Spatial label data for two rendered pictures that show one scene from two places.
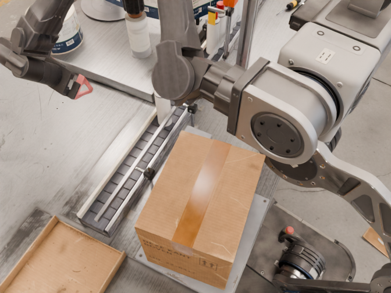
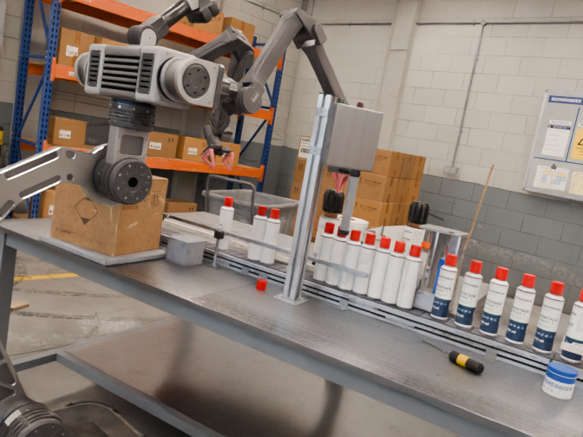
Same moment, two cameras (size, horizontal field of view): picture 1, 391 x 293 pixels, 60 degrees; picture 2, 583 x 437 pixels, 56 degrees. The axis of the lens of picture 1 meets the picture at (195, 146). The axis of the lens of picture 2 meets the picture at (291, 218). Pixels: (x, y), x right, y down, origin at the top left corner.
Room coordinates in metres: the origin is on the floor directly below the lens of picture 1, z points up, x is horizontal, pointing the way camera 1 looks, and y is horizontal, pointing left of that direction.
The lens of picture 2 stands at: (1.17, -1.95, 1.35)
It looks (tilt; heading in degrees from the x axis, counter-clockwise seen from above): 8 degrees down; 94
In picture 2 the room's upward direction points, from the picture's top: 10 degrees clockwise
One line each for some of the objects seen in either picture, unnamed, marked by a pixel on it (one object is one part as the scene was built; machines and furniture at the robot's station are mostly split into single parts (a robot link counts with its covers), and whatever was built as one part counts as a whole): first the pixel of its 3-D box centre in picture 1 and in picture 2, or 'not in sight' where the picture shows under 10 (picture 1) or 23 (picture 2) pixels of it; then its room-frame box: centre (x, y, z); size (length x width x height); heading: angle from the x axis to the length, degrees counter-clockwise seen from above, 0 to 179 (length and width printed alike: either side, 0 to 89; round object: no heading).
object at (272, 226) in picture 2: not in sight; (271, 236); (0.99, 0.03, 0.98); 0.05 x 0.05 x 0.20
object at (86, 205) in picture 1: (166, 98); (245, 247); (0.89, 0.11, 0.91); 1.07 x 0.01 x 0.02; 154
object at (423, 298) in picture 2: not in sight; (435, 268); (1.56, -0.15, 1.01); 0.14 x 0.13 x 0.26; 154
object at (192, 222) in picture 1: (203, 210); (109, 207); (0.40, -0.02, 0.99); 0.30 x 0.24 x 0.27; 160
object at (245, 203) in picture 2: not in sight; (246, 233); (0.53, 2.68, 0.48); 0.89 x 0.63 x 0.96; 71
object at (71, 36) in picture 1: (55, 25); (344, 233); (1.27, 0.61, 0.95); 0.20 x 0.20 x 0.14
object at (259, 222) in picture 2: not in sight; (258, 232); (0.94, 0.04, 0.98); 0.05 x 0.05 x 0.20
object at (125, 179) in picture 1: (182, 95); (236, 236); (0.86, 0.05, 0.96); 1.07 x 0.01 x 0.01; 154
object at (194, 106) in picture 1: (187, 114); (220, 244); (0.81, 0.03, 0.91); 0.07 x 0.03 x 0.16; 64
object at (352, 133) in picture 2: not in sight; (347, 137); (1.20, -0.17, 1.38); 0.17 x 0.10 x 0.19; 29
